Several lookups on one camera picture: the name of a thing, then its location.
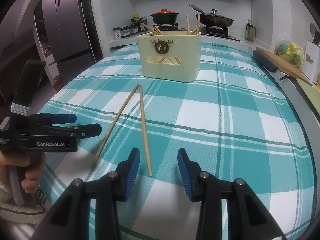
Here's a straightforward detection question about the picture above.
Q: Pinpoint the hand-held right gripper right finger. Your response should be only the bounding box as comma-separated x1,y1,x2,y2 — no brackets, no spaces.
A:
177,148,288,240

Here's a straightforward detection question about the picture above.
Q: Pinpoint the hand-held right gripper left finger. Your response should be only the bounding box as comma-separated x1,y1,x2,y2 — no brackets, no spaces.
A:
37,147,140,240

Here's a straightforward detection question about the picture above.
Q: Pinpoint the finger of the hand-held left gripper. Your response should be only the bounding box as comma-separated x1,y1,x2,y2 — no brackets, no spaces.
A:
45,123,102,139
30,113,77,126

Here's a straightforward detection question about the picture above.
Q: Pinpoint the cream utensil holder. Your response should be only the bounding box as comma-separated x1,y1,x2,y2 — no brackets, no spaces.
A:
136,29,202,83

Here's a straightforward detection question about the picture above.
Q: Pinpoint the person's left forearm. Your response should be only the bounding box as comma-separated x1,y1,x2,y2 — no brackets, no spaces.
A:
0,180,48,225

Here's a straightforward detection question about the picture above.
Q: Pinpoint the person's left hand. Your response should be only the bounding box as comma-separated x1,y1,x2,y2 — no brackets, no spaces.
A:
0,152,47,193

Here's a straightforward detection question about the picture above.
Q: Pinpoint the teal plaid tablecloth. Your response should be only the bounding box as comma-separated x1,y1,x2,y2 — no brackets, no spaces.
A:
37,41,317,240

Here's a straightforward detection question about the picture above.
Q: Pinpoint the white kitchen counter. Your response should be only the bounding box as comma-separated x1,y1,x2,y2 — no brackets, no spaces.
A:
109,29,242,53

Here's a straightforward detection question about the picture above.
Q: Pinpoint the grey refrigerator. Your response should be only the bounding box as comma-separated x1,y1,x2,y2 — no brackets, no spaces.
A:
41,0,97,68

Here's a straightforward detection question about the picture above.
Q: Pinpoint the gas stove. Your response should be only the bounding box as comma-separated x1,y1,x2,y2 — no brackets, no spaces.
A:
152,23,240,42

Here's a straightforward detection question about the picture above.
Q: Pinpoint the black pot with orange lid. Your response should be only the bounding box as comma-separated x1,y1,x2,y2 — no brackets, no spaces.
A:
149,9,180,25

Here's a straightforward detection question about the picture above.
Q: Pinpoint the dark rolled mat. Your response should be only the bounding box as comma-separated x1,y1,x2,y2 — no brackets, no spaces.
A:
251,49,278,72

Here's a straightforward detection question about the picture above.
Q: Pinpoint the wooden cutting board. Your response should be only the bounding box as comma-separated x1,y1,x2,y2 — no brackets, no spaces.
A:
256,47,313,87

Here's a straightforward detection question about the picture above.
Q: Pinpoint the glass jug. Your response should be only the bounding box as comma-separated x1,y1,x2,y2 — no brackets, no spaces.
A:
245,22,257,42

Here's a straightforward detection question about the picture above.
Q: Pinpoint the frying pan with lid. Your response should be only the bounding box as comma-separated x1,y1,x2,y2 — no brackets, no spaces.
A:
189,4,235,28

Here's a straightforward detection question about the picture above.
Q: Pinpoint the bag of colourful things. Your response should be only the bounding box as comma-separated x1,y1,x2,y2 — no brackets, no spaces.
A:
275,42,307,68

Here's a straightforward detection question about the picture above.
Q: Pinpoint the white box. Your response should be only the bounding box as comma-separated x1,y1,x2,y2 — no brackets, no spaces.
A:
304,39,320,85

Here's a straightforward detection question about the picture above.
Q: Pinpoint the grey strap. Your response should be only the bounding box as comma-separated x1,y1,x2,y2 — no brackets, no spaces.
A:
7,165,27,205

